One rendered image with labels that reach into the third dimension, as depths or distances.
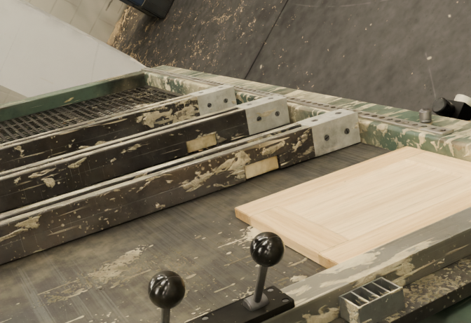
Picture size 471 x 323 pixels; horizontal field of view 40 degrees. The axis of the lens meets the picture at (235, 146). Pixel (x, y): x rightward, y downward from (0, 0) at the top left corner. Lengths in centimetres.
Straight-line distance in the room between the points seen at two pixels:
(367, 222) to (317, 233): 8
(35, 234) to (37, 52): 370
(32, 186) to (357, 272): 84
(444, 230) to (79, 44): 415
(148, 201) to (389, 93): 179
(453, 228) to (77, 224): 65
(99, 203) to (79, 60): 373
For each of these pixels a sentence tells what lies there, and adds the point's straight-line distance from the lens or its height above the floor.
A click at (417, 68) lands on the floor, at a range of 285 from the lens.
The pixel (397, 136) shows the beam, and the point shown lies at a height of 90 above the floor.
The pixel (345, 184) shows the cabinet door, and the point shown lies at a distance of 121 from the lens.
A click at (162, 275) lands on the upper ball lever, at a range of 67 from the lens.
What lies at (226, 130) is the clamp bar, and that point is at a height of 105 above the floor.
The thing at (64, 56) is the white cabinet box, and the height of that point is 66.
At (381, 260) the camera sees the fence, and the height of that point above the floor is 121.
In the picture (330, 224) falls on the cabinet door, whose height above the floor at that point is 115.
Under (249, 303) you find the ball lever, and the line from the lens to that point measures 79.
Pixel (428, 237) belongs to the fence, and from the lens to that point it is 94.
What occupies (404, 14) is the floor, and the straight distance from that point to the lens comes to 308.
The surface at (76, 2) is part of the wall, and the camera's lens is 629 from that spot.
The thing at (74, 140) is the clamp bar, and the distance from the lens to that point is 179.
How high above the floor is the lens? 184
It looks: 30 degrees down
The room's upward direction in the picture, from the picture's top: 64 degrees counter-clockwise
